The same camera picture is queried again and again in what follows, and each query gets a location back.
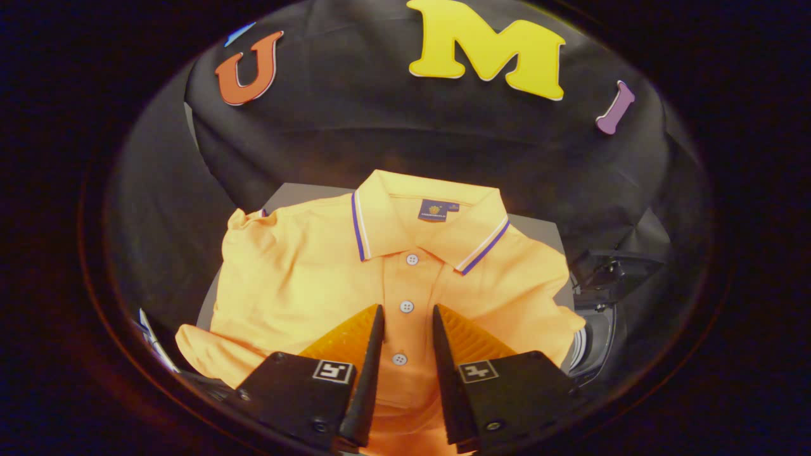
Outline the small grey cabinet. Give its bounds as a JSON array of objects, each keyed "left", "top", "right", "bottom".
[{"left": 196, "top": 182, "right": 574, "bottom": 330}]

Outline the dark washing machine lid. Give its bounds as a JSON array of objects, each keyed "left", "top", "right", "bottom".
[{"left": 570, "top": 249, "right": 666, "bottom": 311}]

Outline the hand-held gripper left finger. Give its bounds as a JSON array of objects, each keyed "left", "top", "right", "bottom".
[{"left": 231, "top": 304, "right": 386, "bottom": 452}]

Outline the orange polo shirt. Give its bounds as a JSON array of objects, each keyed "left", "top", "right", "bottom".
[{"left": 176, "top": 169, "right": 587, "bottom": 456}]

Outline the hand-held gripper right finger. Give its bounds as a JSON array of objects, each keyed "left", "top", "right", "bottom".
[{"left": 433, "top": 304, "right": 580, "bottom": 454}]

